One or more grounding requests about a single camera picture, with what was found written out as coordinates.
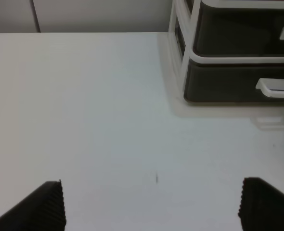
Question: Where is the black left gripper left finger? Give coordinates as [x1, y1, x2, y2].
[0, 180, 66, 231]

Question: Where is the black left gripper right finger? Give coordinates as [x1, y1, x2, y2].
[238, 177, 284, 231]

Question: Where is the dark bottom drawer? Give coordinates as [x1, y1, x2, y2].
[184, 61, 284, 104]

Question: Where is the dark drawer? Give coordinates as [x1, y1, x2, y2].
[193, 2, 284, 57]
[184, 61, 284, 104]

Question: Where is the dark middle drawer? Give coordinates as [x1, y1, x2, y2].
[193, 2, 284, 57]

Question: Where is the white plastic drawer cabinet frame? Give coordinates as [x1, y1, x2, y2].
[168, 0, 284, 84]

